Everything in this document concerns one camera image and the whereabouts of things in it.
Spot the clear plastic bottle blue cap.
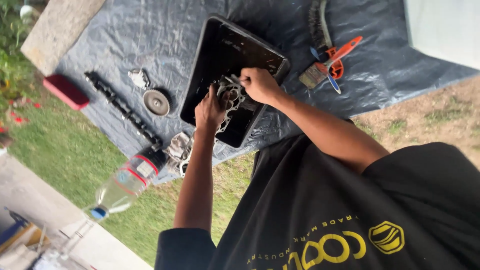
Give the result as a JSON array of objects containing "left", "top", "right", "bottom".
[{"left": 83, "top": 146, "right": 168, "bottom": 222}]

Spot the grey-blue plastic tarp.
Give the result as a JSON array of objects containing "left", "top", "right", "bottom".
[{"left": 55, "top": 0, "right": 480, "bottom": 185}]

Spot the black plastic tray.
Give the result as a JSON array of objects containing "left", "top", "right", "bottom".
[{"left": 179, "top": 13, "right": 291, "bottom": 149}]

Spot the black engine camshaft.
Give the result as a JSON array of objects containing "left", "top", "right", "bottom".
[{"left": 84, "top": 71, "right": 164, "bottom": 150}]

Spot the orange plastic tool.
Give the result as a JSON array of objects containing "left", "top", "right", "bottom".
[{"left": 325, "top": 46, "right": 344, "bottom": 80}]

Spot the heap of workshop clutter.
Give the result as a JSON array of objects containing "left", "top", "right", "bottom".
[{"left": 0, "top": 205, "right": 95, "bottom": 270}]

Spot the blue-handled toothbrush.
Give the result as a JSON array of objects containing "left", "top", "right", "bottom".
[{"left": 310, "top": 46, "right": 342, "bottom": 95}]

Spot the red rectangular block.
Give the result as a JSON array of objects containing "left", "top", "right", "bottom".
[{"left": 42, "top": 74, "right": 90, "bottom": 111}]

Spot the person's right hand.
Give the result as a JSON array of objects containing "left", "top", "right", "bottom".
[{"left": 239, "top": 67, "right": 286, "bottom": 106}]

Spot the metal engine head gasket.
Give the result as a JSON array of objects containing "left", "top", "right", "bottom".
[{"left": 179, "top": 74, "right": 249, "bottom": 178}]

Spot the orange-handled paint brush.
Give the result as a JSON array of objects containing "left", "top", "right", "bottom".
[{"left": 298, "top": 36, "right": 364, "bottom": 90}]

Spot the person's black printed t-shirt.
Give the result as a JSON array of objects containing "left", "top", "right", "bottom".
[{"left": 154, "top": 119, "right": 480, "bottom": 270}]

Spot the grey toothed timing gear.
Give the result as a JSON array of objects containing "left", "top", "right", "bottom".
[{"left": 142, "top": 88, "right": 173, "bottom": 117}]

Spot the person's left hand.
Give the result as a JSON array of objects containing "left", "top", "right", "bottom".
[{"left": 194, "top": 83, "right": 232, "bottom": 133}]

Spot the small silver metal bracket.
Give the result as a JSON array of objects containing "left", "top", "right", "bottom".
[{"left": 128, "top": 68, "right": 151, "bottom": 90}]

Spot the concrete slab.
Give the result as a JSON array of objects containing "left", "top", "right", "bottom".
[{"left": 20, "top": 0, "right": 107, "bottom": 77}]

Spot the crumpled grey rag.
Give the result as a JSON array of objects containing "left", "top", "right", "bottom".
[{"left": 164, "top": 131, "right": 193, "bottom": 166}]

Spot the white box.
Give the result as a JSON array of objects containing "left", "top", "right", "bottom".
[{"left": 403, "top": 0, "right": 480, "bottom": 71}]

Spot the wooden-handled wire brush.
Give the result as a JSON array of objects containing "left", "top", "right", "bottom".
[{"left": 308, "top": 0, "right": 334, "bottom": 54}]

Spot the small white round object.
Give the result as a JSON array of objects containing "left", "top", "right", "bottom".
[{"left": 19, "top": 4, "right": 37, "bottom": 20}]

